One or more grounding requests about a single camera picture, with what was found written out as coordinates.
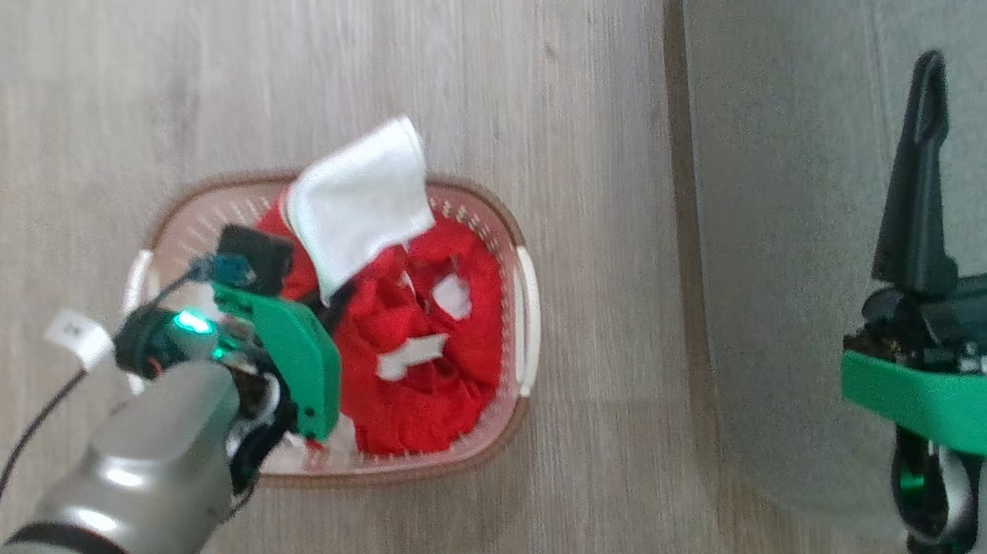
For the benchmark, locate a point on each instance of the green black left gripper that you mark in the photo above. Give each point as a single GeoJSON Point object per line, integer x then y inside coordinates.
{"type": "Point", "coordinates": [297, 354]}

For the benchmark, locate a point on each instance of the red garment with white stripes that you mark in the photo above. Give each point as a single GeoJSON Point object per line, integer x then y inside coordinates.
{"type": "Point", "coordinates": [431, 398]}

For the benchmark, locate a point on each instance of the grey silver left robot arm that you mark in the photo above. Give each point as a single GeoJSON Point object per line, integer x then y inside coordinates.
{"type": "Point", "coordinates": [148, 450]}

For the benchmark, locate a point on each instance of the pink plastic laundry basket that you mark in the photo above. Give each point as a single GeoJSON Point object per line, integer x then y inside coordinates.
{"type": "Point", "coordinates": [489, 418]}

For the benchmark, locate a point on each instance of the white cloth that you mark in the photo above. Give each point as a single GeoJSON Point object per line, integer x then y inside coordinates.
{"type": "Point", "coordinates": [361, 193]}

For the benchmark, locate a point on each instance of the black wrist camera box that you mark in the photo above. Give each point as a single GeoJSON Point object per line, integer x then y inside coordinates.
{"type": "Point", "coordinates": [254, 253]}

